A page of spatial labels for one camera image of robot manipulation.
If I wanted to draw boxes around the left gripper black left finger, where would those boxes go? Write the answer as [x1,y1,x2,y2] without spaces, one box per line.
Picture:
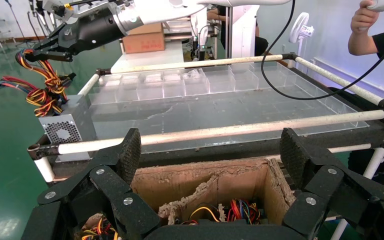
[36,128,162,240]

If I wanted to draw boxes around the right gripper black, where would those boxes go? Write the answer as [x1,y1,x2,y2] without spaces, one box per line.
[23,6,127,63]

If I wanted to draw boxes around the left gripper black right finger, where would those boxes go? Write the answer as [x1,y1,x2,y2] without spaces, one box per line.
[279,128,384,240]

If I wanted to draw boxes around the silver power supply with wires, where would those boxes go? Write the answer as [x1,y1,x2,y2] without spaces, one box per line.
[178,203,222,226]
[0,75,97,163]
[78,214,119,240]
[226,198,263,226]
[15,48,72,100]

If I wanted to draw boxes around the white handheld controller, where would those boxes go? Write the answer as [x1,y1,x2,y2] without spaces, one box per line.
[366,0,384,13]

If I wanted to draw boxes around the person's bare forearm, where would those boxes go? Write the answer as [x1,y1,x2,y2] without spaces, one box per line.
[347,28,379,57]

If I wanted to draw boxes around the person's bare hand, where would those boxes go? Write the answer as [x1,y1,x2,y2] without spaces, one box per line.
[350,0,384,35]

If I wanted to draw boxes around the brown cardboard box with dividers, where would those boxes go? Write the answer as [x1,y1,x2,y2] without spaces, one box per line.
[76,157,297,240]

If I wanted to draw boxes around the brown closed carton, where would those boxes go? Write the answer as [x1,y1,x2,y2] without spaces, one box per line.
[121,22,166,55]

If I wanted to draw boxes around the white work table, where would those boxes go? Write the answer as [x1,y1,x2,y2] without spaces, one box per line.
[110,40,186,74]

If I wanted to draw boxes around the clear acrylic divider tray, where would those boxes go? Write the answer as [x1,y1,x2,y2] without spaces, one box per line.
[88,61,371,154]

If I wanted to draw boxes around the seated person in black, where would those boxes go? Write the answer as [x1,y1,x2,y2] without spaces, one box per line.
[207,4,270,57]

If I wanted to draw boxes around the white standing fan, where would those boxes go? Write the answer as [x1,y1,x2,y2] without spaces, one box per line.
[288,12,315,57]

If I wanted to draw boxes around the white robot column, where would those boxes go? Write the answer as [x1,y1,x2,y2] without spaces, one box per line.
[226,4,261,59]

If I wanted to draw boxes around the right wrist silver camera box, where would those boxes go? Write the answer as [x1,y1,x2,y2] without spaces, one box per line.
[42,0,81,21]

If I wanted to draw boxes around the black camera cable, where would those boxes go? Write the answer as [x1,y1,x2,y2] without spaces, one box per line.
[260,0,384,101]

